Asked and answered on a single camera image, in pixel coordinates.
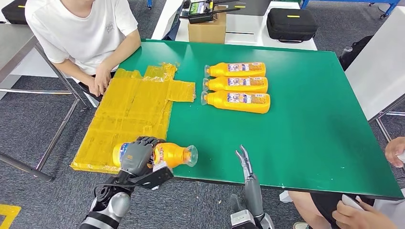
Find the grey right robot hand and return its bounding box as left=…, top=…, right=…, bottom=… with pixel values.
left=229, top=145, right=266, bottom=220

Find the person's right hand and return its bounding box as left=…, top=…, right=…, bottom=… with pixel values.
left=384, top=136, right=405, bottom=168
left=85, top=77, right=100, bottom=97

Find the person's left hand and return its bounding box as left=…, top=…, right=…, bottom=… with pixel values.
left=94, top=64, right=112, bottom=95
left=331, top=196, right=390, bottom=229

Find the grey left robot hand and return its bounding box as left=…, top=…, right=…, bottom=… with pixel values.
left=119, top=135, right=167, bottom=177

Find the white phone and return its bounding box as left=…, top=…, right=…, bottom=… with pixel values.
left=341, top=194, right=364, bottom=212

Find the yellow detergent bottle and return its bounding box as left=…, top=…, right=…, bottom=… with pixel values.
left=202, top=76, right=269, bottom=94
left=204, top=62, right=266, bottom=78
left=112, top=142, right=199, bottom=169
left=200, top=90, right=271, bottom=115

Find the person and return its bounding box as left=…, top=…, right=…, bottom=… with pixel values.
left=288, top=136, right=405, bottom=229
left=24, top=0, right=142, bottom=103

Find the yellow taped cardboard mat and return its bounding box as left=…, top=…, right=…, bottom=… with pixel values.
left=70, top=62, right=197, bottom=175

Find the white side table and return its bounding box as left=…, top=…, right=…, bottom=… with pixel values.
left=10, top=47, right=102, bottom=109

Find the green table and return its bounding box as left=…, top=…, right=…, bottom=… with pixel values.
left=118, top=39, right=405, bottom=201

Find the black backpack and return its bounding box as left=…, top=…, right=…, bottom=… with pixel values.
left=338, top=35, right=374, bottom=72

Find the black carry case yellow tag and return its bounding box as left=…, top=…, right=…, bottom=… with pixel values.
left=266, top=8, right=318, bottom=43
left=1, top=0, right=29, bottom=25

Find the brown cardboard box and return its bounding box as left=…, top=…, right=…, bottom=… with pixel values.
left=188, top=12, right=227, bottom=44

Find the black remote controller with antennas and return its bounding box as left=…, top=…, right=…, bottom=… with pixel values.
left=187, top=0, right=241, bottom=25

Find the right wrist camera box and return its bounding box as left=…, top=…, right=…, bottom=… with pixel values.
left=230, top=209, right=257, bottom=229

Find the grey metal frame table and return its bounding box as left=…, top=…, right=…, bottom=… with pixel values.
left=0, top=23, right=90, bottom=183
left=344, top=6, right=405, bottom=146

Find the blue metal frame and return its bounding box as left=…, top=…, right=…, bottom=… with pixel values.
left=299, top=0, right=402, bottom=19

